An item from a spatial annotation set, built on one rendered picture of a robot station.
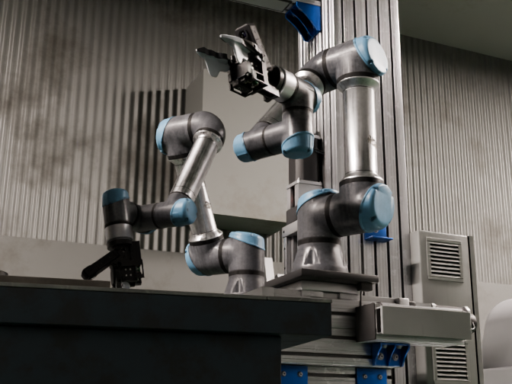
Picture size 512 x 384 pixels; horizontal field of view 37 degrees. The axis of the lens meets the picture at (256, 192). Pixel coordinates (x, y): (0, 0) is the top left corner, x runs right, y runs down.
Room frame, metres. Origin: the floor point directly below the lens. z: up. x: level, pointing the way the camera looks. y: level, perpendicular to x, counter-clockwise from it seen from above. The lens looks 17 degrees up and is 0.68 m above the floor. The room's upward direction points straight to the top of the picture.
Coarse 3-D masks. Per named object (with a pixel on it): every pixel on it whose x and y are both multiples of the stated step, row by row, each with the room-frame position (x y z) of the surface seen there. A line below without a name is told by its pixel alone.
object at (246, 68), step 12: (252, 60) 1.54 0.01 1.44; (240, 72) 1.55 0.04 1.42; (252, 72) 1.52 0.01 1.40; (264, 72) 1.55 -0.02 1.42; (276, 72) 1.60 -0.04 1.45; (240, 84) 1.55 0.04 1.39; (252, 84) 1.56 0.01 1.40; (264, 84) 1.55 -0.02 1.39; (276, 84) 1.60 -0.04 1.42; (264, 96) 1.62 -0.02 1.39; (276, 96) 1.61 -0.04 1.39
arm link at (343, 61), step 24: (336, 48) 1.88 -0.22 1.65; (360, 48) 1.82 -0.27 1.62; (336, 72) 1.89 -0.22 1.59; (360, 72) 1.84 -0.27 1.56; (384, 72) 1.87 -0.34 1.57; (360, 96) 1.86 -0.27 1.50; (360, 120) 1.86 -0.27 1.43; (360, 144) 1.86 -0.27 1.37; (360, 168) 1.86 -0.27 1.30; (360, 192) 1.84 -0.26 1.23; (384, 192) 1.85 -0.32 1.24; (336, 216) 1.89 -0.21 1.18; (360, 216) 1.85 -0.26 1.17; (384, 216) 1.86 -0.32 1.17
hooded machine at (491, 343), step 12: (504, 300) 4.72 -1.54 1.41; (492, 312) 4.67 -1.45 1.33; (504, 312) 4.54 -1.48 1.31; (492, 324) 4.62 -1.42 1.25; (504, 324) 4.51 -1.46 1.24; (492, 336) 4.60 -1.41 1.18; (504, 336) 4.50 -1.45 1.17; (492, 348) 4.59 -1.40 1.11; (504, 348) 4.48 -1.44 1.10; (492, 360) 4.58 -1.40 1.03; (504, 360) 4.47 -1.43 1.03; (492, 372) 4.51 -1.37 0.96; (504, 372) 4.41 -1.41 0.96
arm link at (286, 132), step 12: (288, 108) 1.67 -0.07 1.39; (300, 108) 1.67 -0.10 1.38; (288, 120) 1.67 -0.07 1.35; (300, 120) 1.67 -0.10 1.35; (312, 120) 1.69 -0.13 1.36; (264, 132) 1.72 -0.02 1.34; (276, 132) 1.70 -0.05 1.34; (288, 132) 1.67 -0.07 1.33; (300, 132) 1.66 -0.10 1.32; (312, 132) 1.69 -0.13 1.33; (276, 144) 1.71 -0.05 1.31; (288, 144) 1.67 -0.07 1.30; (300, 144) 1.67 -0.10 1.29; (312, 144) 1.69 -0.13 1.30; (288, 156) 1.71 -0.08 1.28; (300, 156) 1.71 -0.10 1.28
